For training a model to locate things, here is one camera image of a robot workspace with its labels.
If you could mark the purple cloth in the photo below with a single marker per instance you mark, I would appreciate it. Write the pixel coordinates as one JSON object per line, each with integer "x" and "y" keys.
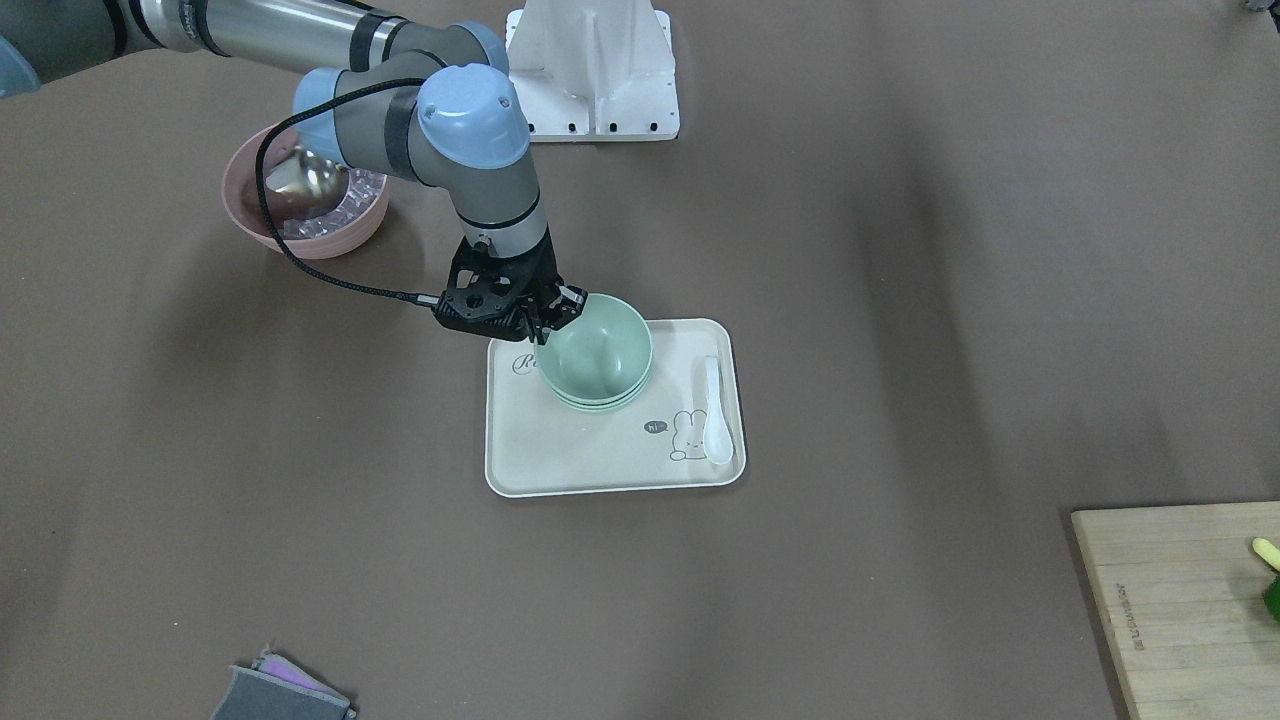
{"x": 275, "y": 664}

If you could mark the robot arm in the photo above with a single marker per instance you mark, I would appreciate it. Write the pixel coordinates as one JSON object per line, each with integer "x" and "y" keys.
{"x": 377, "y": 92}

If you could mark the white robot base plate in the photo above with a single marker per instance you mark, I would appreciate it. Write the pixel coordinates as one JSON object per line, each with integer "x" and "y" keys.
{"x": 594, "y": 71}

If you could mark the grey folded cloth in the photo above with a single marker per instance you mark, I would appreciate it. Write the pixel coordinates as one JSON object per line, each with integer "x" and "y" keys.
{"x": 252, "y": 694}

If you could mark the pink bowl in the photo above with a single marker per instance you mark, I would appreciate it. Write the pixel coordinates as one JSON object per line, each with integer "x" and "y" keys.
{"x": 243, "y": 208}

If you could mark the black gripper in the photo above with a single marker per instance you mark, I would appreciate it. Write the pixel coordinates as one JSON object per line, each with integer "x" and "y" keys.
{"x": 541, "y": 281}

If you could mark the green bowl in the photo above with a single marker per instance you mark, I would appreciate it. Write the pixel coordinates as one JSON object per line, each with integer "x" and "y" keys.
{"x": 610, "y": 337}
{"x": 593, "y": 387}
{"x": 597, "y": 407}

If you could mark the clear ice cubes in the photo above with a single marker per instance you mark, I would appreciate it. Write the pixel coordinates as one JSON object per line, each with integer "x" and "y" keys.
{"x": 355, "y": 219}

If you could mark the yellow plastic knife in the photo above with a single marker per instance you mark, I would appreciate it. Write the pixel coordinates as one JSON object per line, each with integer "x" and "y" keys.
{"x": 1267, "y": 552}

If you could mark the wooden cutting board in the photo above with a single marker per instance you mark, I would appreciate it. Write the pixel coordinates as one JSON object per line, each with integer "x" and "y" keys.
{"x": 1180, "y": 595}

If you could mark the white rectangular tray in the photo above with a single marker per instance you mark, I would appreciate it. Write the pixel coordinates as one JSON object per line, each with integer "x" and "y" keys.
{"x": 537, "y": 446}

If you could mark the white ceramic spoon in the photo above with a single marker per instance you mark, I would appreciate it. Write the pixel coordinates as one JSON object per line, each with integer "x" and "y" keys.
{"x": 718, "y": 442}

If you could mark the green lime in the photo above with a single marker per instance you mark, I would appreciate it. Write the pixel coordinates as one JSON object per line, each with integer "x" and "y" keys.
{"x": 1271, "y": 599}

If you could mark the metal ice scoop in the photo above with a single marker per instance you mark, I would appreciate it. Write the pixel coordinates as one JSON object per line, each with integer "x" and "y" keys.
{"x": 307, "y": 182}

